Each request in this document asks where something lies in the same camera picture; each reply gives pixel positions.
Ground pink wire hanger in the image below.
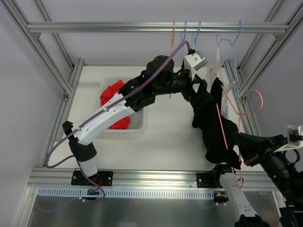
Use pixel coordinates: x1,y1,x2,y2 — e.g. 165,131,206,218
168,20,177,99
209,68,264,189

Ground black tank top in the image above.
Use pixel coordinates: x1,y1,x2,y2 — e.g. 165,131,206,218
191,78,241,169

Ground blue wire hanger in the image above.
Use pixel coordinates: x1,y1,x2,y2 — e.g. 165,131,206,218
216,20,243,99
180,21,187,61
191,21,202,48

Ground red tank top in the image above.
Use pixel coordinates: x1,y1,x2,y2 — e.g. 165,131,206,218
100,80,131,130

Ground grey tank top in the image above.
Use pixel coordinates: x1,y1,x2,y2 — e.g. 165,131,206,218
127,111,143,130

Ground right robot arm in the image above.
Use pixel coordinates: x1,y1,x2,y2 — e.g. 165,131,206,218
209,131,303,227

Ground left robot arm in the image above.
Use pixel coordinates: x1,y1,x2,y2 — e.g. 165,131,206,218
62,52,207,185

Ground white tank top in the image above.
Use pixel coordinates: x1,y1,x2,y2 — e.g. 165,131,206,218
215,60,234,119

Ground white plastic basket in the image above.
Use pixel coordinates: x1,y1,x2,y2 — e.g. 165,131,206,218
99,77,146,134

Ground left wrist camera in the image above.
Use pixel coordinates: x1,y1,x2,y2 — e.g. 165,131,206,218
184,49,207,81

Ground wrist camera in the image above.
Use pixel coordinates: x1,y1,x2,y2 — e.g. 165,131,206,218
184,49,207,81
274,123,303,152

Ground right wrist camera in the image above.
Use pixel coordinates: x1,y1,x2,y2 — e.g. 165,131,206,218
274,123,303,152

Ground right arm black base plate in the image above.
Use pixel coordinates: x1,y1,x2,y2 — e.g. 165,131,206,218
196,173,223,189

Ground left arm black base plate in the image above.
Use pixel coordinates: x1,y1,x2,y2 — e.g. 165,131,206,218
71,170,114,187

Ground white slotted cable duct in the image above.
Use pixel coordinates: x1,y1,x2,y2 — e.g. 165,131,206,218
37,187,214,200

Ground aluminium frame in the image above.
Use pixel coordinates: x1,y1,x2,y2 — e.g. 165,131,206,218
0,0,303,227

